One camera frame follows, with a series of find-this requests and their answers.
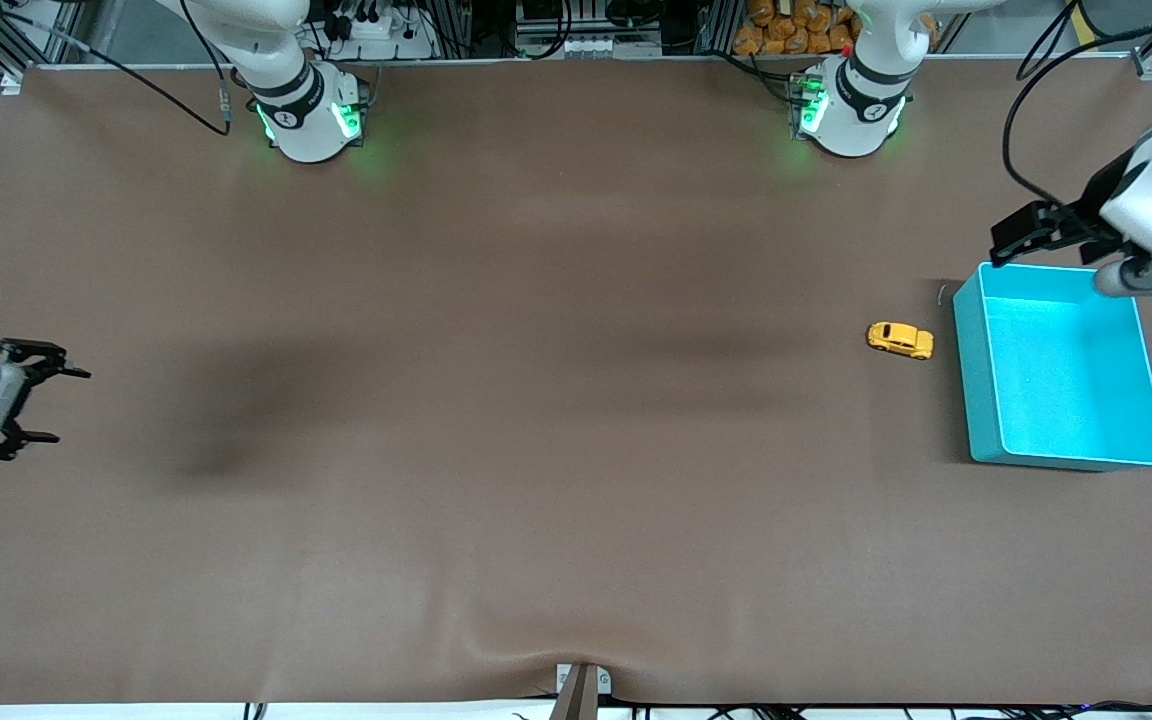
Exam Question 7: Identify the yellow beetle toy car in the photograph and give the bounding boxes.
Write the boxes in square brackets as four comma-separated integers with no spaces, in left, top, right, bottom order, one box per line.
[867,321,936,362]

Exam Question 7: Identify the teal plastic bin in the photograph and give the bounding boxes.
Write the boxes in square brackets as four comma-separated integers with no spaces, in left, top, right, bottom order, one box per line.
[952,261,1152,472]

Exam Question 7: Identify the orange objects pile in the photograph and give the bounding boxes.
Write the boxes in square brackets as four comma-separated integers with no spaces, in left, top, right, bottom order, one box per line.
[733,0,939,57]

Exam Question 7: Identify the white power strip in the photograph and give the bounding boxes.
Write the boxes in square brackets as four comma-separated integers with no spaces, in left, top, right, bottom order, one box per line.
[329,5,435,61]

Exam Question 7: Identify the silver background device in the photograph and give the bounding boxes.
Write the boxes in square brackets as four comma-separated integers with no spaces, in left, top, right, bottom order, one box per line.
[514,0,664,60]

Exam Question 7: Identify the brown table mat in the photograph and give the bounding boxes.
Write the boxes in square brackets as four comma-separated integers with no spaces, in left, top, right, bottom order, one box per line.
[0,55,1152,707]

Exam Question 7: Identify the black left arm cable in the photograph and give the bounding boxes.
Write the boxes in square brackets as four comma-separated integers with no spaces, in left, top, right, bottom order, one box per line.
[1002,0,1152,217]

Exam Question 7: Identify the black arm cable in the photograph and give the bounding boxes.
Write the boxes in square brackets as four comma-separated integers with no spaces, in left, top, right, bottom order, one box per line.
[0,5,235,357]
[1002,0,1152,217]

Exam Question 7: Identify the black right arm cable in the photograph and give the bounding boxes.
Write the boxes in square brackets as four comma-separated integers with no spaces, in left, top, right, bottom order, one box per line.
[0,5,235,357]

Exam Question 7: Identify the silver mounting bracket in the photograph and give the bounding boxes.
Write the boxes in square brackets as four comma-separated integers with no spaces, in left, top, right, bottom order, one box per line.
[554,663,614,698]

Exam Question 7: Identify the brown camera pole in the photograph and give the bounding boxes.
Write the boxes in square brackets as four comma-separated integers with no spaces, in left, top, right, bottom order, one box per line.
[548,665,602,720]

